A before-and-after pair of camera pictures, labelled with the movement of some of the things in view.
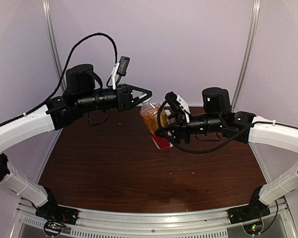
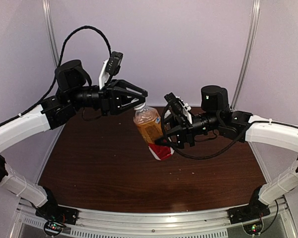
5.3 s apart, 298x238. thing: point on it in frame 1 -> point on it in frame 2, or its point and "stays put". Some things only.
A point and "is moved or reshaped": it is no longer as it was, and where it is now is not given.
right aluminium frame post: (256, 8) stays put
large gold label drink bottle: (155, 117) is moved or reshaped
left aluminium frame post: (46, 8) stays put
